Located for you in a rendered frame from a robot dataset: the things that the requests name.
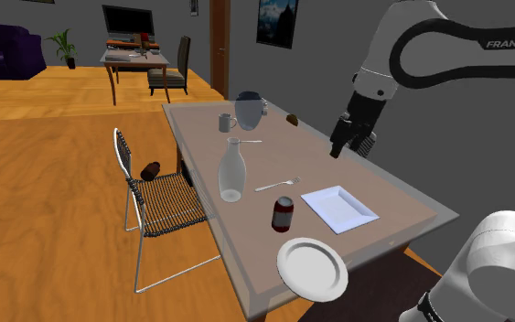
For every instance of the dark striped chair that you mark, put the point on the dark striped chair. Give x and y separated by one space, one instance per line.
170 76

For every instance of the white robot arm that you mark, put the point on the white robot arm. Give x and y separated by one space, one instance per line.
498 254

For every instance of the brown wooden door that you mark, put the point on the brown wooden door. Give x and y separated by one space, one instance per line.
219 44

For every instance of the silver fork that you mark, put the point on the silver fork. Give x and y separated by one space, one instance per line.
275 184

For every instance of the grey mug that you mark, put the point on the grey mug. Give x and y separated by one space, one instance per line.
226 123

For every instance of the wooden desk with monitor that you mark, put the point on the wooden desk with monitor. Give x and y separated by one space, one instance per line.
134 60

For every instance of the beige dining table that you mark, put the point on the beige dining table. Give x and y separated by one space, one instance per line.
284 158

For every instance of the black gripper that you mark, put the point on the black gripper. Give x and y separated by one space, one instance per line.
365 111

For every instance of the small grey shaker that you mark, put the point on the small grey shaker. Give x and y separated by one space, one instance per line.
264 108

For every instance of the red soda can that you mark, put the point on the red soda can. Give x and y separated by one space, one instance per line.
282 216

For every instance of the large dark wall picture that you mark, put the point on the large dark wall picture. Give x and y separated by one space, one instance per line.
277 20

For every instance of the green potted plant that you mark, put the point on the green potted plant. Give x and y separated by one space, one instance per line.
64 44

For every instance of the white round plate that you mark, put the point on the white round plate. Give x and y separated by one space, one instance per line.
313 270

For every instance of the small wall picture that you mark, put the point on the small wall picture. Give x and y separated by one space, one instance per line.
193 6

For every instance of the white square plate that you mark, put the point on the white square plate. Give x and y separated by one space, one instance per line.
339 209

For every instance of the small brown lump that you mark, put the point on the small brown lump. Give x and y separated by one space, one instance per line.
292 120

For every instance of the brown cylinder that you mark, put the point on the brown cylinder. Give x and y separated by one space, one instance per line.
150 171

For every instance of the clear glass bottle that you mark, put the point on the clear glass bottle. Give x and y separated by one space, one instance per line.
231 174

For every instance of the purple sofa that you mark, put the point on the purple sofa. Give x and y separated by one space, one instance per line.
3 51

